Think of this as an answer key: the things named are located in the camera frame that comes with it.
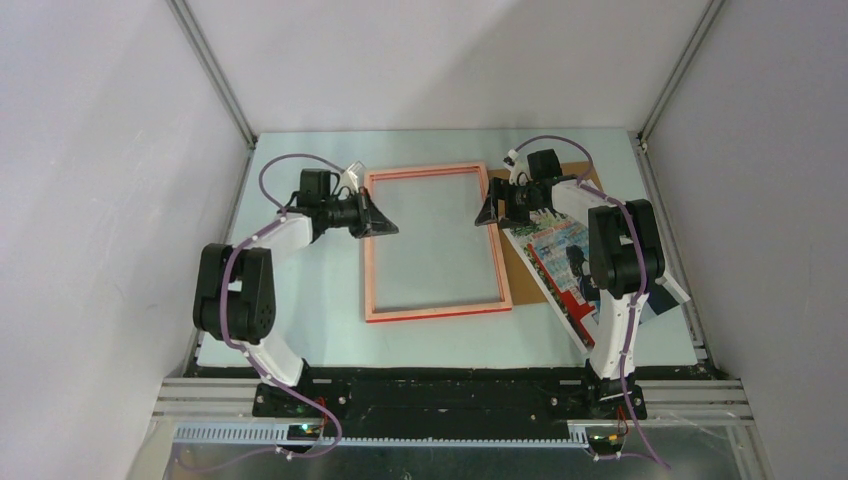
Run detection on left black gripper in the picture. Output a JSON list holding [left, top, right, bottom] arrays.
[[322, 187, 398, 239]]

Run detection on brown cardboard backing board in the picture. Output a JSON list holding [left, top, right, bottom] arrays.
[[487, 161, 601, 307]]

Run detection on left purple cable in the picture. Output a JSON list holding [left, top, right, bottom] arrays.
[[218, 153, 344, 460]]

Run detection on aluminium front rail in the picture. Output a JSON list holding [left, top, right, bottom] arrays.
[[150, 377, 757, 452]]

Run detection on purple cable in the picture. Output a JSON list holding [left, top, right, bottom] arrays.
[[218, 153, 344, 460], [508, 135, 672, 472]]

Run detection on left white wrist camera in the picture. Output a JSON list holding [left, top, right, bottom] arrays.
[[340, 161, 367, 192]]

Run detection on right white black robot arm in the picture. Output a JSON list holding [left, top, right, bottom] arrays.
[[474, 149, 665, 418]]

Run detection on orange wooden picture frame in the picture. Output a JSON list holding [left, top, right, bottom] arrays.
[[363, 162, 513, 324]]

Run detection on colourful printed photo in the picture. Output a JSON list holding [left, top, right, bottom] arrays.
[[498, 212, 689, 353]]

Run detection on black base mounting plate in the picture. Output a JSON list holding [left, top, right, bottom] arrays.
[[252, 366, 647, 441]]

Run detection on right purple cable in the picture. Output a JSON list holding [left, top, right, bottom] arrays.
[[508, 135, 672, 472]]

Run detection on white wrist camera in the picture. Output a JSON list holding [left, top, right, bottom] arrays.
[[503, 149, 531, 186], [340, 161, 367, 192]]

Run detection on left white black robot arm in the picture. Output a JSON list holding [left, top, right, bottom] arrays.
[[193, 162, 399, 417]]

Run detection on clear acrylic sheet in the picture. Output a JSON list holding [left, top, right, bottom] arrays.
[[373, 171, 501, 313]]

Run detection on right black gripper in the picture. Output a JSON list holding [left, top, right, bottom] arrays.
[[474, 177, 543, 230]]

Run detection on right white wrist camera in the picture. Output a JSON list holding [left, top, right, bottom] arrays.
[[503, 149, 531, 186]]

